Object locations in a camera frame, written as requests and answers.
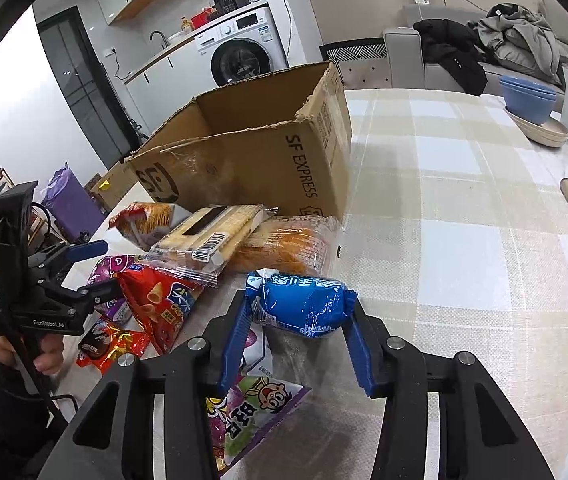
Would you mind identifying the red chocolate cookie pack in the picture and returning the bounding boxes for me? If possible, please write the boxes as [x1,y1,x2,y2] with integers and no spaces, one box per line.
[75,316,150,375]

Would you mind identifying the red cone chips bag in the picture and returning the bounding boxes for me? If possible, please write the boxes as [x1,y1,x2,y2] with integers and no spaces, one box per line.
[114,263,205,356]

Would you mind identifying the small noodle snack bag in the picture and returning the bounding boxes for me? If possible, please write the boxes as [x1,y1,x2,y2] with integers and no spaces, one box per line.
[109,202,191,252]

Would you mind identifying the clear cracker sandwich pack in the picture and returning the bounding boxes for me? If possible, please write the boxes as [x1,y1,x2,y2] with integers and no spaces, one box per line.
[144,205,278,287]

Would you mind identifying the purple grape candy bag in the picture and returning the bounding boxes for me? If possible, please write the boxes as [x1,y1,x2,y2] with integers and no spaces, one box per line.
[206,324,310,474]

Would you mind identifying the blue snack pack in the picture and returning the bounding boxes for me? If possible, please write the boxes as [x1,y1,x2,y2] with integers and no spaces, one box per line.
[245,269,357,338]

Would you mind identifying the clear bread pack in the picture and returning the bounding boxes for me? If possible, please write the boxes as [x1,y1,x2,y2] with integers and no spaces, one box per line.
[226,216,341,276]

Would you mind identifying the person's left hand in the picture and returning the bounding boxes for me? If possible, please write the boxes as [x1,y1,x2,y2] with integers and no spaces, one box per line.
[0,334,64,376]

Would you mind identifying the floor cardboard box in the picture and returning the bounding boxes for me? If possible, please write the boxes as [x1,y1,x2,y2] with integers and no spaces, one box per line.
[85,162,137,211]

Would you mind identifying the checked tablecloth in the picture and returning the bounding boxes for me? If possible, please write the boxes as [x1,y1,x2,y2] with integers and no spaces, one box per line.
[52,88,568,480]

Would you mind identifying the kitchen faucet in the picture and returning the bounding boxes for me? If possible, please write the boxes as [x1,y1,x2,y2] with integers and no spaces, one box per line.
[149,30,169,49]

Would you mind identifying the brown SF cardboard box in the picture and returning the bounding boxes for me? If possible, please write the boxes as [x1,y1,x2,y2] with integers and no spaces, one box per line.
[127,62,352,219]

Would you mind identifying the red container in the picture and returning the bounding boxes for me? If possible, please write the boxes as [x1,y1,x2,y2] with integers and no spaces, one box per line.
[191,6,217,30]

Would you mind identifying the white washing machine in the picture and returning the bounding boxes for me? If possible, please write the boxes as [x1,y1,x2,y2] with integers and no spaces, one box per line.
[195,3,288,87]

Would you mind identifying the black rice cooker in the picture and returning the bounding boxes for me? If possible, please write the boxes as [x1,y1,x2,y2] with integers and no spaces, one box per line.
[213,0,250,15]

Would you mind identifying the beige plate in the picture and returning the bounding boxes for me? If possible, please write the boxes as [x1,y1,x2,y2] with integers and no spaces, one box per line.
[508,110,568,148]

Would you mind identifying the blue stacked bowls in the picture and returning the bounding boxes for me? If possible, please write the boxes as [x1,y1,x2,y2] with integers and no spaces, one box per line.
[499,75,557,125]

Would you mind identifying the black patterned mat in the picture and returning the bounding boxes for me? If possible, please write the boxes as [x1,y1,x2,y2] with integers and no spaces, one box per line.
[320,37,392,90]

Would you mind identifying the grey sofa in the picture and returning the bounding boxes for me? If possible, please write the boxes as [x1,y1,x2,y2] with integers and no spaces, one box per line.
[383,0,568,96]

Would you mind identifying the black jacket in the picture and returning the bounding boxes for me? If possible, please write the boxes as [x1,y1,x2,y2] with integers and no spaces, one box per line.
[412,18,488,96]

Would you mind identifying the grey clothes pile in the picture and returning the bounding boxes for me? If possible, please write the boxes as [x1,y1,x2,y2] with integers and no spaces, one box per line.
[470,3,568,86]

